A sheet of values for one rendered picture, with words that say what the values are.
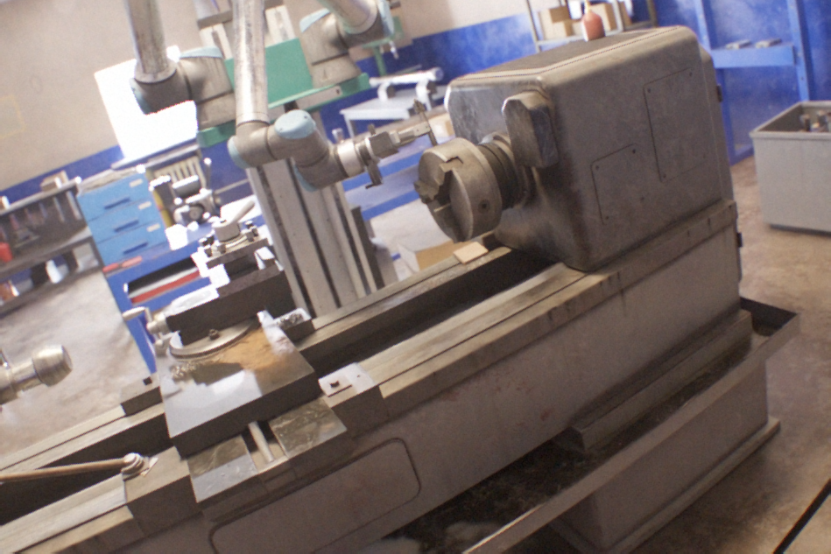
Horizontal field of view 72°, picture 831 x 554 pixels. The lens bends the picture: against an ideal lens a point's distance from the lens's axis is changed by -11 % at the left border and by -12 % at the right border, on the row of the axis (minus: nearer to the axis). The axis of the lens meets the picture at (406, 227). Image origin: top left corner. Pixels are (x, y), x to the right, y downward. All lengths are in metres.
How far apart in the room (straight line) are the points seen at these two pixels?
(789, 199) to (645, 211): 1.99
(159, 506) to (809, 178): 3.14
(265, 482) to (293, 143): 0.80
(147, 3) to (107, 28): 6.51
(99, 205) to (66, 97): 5.22
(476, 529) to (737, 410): 0.95
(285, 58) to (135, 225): 1.31
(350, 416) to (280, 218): 1.35
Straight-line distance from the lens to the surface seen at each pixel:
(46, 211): 5.59
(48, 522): 1.48
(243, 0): 1.83
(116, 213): 3.35
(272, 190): 2.50
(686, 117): 1.77
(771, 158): 3.57
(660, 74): 1.70
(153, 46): 2.11
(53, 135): 8.49
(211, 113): 2.24
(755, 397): 2.20
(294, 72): 2.49
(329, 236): 2.65
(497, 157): 1.59
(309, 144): 1.57
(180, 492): 1.30
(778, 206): 3.65
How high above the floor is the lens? 1.51
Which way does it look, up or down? 17 degrees down
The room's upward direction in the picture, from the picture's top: 17 degrees counter-clockwise
